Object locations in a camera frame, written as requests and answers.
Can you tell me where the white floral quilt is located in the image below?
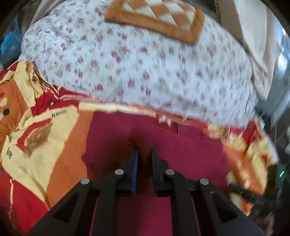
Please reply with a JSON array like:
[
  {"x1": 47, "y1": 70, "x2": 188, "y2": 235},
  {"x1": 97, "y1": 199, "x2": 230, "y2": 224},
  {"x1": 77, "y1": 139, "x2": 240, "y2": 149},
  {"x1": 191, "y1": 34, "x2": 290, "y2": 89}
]
[{"x1": 20, "y1": 1, "x2": 257, "y2": 127}]

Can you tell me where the blue plastic bag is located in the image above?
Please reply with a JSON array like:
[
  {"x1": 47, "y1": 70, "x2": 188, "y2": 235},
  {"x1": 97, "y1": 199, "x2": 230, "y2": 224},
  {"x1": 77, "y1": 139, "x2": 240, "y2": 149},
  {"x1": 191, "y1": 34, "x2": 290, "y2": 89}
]
[{"x1": 1, "y1": 15, "x2": 22, "y2": 67}]

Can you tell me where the red orange cream patterned blanket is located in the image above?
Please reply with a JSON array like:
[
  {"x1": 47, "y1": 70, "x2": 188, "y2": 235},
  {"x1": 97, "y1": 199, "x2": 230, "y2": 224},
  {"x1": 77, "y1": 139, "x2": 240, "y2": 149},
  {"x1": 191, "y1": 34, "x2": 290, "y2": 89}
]
[{"x1": 1, "y1": 61, "x2": 278, "y2": 235}]

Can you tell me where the brown checkered cushion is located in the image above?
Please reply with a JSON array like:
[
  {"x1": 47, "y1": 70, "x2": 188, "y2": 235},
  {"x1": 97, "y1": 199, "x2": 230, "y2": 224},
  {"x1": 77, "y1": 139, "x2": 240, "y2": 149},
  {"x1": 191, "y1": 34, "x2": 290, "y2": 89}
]
[{"x1": 105, "y1": 0, "x2": 205, "y2": 44}]

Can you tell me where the beige curtain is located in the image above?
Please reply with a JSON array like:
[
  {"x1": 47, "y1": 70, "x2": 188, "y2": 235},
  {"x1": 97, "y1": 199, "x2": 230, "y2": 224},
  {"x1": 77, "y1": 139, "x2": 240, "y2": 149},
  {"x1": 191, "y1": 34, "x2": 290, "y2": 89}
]
[{"x1": 217, "y1": 0, "x2": 277, "y2": 100}]

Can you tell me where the dark red garment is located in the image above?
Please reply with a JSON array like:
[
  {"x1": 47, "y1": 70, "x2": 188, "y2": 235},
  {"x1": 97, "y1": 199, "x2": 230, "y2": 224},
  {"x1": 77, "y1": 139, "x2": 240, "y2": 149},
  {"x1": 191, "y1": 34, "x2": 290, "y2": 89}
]
[{"x1": 82, "y1": 110, "x2": 232, "y2": 236}]

